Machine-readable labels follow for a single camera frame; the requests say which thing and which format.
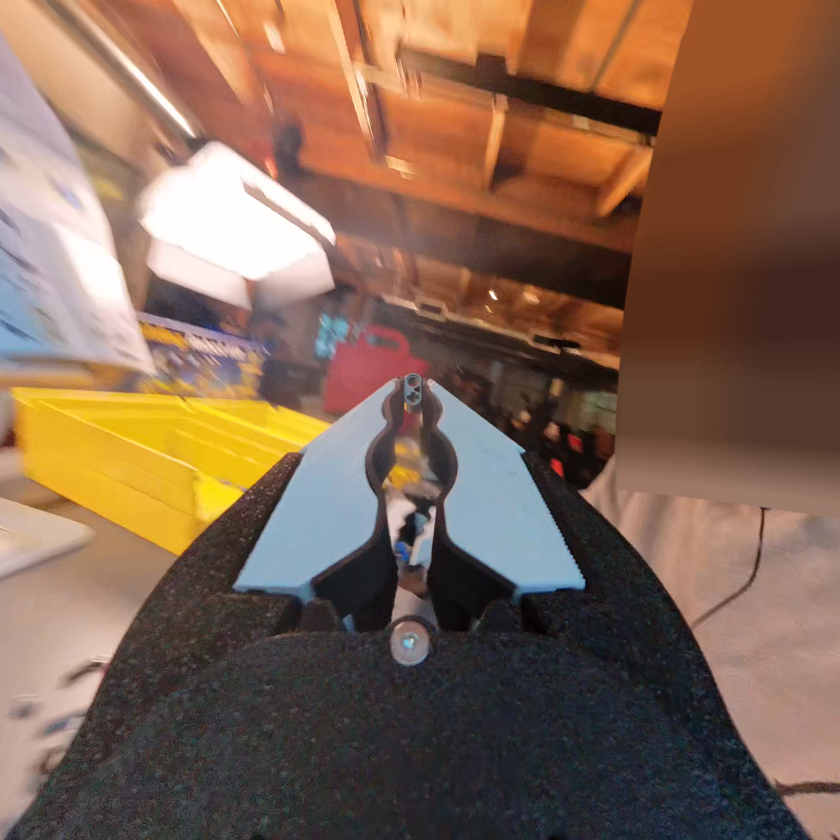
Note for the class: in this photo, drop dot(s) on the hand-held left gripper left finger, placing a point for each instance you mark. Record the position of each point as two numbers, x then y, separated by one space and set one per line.
315 519

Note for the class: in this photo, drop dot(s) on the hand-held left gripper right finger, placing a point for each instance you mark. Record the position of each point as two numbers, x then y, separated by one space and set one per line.
519 519

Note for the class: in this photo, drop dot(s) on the grey building brick piece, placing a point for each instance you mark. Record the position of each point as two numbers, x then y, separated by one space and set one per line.
412 390

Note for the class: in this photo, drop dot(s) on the yellow plastic bin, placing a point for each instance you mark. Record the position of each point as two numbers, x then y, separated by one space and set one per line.
118 460
269 423

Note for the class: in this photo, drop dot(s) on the red felt bag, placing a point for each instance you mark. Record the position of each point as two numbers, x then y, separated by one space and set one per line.
374 374

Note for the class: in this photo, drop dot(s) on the robot kit box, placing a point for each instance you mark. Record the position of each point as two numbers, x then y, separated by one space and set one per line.
204 361

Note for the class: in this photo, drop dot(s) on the person's beige sweatshirt torso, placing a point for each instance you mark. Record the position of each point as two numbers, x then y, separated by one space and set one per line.
735 617

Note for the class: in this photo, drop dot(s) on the white instruction sheet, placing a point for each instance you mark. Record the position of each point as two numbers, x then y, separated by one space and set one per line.
33 532

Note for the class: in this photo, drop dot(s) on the scattered small building pieces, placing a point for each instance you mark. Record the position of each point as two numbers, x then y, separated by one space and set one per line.
53 715

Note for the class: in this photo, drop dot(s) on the open instruction booklet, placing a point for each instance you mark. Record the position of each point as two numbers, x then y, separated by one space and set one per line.
59 223

